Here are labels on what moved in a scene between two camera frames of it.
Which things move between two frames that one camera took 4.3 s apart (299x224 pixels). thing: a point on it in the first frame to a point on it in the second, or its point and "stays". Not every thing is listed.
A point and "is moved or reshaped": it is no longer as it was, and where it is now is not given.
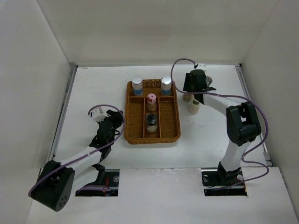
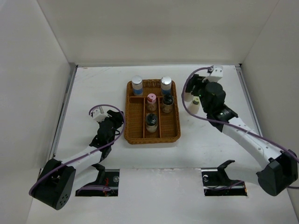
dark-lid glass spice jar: (151, 122) stays
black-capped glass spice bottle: (188, 97) is moved or reshaped
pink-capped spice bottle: (151, 105) stays
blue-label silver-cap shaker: (166, 85) stays
